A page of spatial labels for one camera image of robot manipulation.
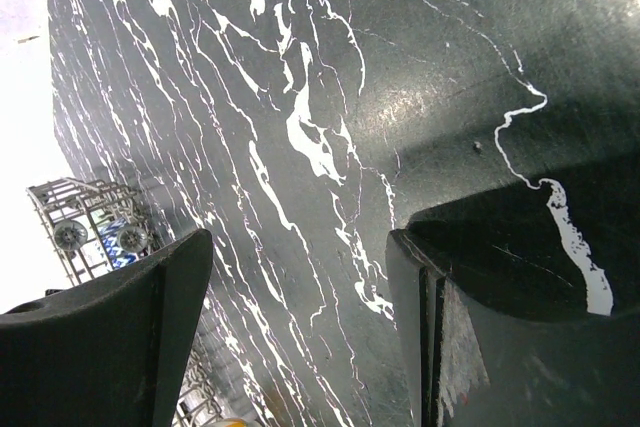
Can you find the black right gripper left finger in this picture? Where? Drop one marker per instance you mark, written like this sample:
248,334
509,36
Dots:
112,351

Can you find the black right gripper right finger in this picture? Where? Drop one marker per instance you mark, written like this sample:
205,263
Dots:
478,356

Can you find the red geometric patterned bowl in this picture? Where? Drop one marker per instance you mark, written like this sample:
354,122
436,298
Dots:
118,256

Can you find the yellow star patterned bowl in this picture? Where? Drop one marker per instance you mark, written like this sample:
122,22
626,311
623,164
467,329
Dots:
233,422

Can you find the grey wire dish rack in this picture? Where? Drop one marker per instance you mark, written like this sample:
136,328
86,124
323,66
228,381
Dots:
73,211

